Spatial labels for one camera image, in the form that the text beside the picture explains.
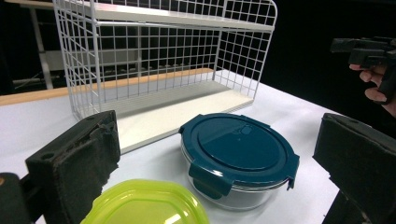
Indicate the white metal stand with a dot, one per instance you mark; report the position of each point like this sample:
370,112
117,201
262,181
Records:
42,53

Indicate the white table sheet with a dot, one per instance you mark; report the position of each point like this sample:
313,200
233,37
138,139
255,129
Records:
31,124

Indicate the container with green lid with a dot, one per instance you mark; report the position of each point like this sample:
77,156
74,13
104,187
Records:
146,205

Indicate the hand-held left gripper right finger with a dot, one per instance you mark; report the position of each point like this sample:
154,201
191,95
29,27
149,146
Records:
358,161

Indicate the glass container with blue lid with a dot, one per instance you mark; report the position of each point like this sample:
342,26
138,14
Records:
239,146

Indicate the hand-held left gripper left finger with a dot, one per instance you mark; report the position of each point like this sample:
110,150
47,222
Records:
71,165

